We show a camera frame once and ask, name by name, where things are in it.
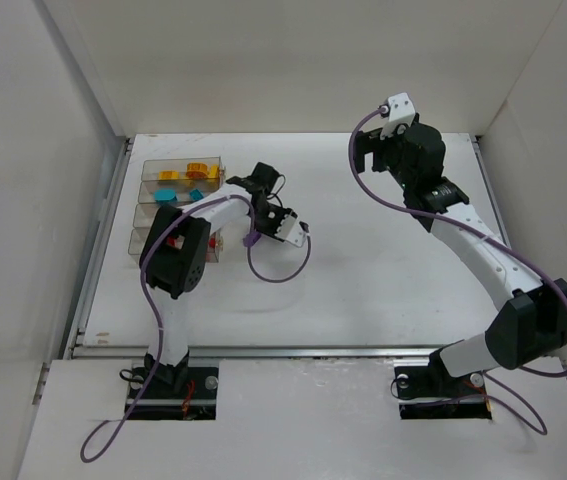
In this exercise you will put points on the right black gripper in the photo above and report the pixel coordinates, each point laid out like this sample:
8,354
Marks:
375,150

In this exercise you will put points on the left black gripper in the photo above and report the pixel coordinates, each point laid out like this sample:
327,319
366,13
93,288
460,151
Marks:
267,216

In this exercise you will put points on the purple lego block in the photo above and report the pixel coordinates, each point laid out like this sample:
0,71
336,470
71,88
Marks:
251,239

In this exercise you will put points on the yellow angled lego block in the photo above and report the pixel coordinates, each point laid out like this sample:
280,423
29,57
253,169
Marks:
213,172

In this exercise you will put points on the teal lego block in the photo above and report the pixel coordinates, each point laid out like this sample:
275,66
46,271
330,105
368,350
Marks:
196,195
165,196

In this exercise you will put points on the yellow flower lego block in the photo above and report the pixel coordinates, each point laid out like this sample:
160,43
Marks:
197,171

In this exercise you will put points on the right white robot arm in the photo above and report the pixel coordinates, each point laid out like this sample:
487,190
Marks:
531,319

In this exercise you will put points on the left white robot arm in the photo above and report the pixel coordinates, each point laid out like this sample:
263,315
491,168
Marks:
174,258

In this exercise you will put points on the clear compartment organizer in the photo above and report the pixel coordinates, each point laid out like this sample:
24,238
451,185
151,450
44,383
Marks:
174,182

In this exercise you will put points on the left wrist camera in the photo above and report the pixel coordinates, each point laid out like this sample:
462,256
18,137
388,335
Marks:
293,231

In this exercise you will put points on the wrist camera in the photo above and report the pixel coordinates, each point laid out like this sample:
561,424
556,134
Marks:
399,113
293,231

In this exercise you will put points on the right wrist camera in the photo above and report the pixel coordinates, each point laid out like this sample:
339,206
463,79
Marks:
399,113

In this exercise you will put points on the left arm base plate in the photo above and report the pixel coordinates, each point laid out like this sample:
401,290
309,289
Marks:
192,399

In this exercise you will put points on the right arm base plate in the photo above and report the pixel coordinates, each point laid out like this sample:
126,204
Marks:
424,395

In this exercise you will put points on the aluminium rail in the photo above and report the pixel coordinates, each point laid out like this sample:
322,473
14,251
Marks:
254,352

